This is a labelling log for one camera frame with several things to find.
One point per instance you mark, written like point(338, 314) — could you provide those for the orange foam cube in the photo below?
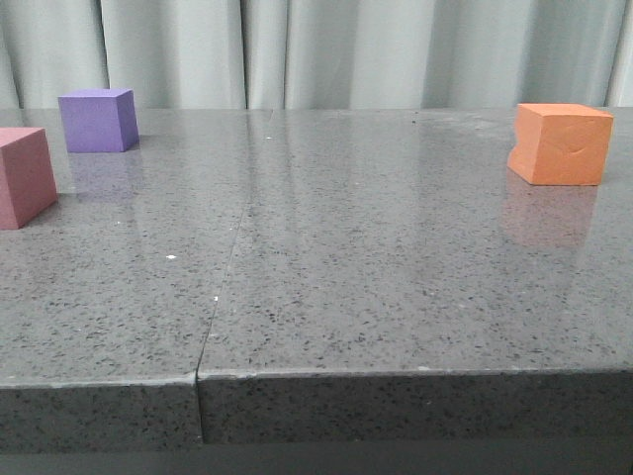
point(560, 144)

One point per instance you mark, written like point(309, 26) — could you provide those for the grey pleated curtain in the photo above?
point(319, 54)

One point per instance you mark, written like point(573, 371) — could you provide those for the purple foam cube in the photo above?
point(99, 120)

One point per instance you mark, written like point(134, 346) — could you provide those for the pink foam cube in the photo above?
point(27, 182)

